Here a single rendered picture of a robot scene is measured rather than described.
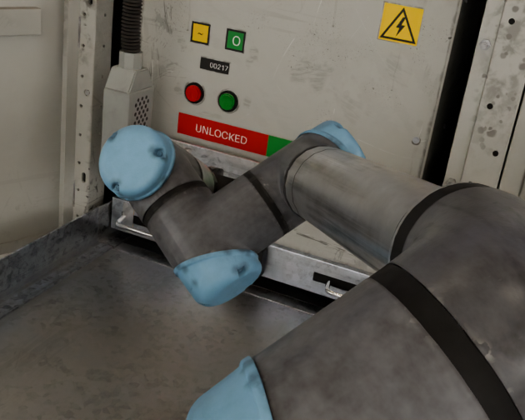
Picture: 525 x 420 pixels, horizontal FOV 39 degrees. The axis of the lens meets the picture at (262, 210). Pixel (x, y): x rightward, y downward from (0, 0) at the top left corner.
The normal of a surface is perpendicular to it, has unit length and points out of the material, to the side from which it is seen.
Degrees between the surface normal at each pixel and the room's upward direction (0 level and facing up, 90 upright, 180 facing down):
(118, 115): 90
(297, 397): 37
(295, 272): 90
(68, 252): 90
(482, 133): 90
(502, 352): 55
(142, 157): 60
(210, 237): 51
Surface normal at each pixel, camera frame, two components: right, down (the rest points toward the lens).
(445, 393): 0.02, -0.15
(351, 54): -0.39, 0.32
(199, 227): -0.08, -0.36
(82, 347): 0.13, -0.91
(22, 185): 0.69, 0.36
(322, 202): -0.94, -0.17
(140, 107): 0.91, 0.26
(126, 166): -0.27, -0.18
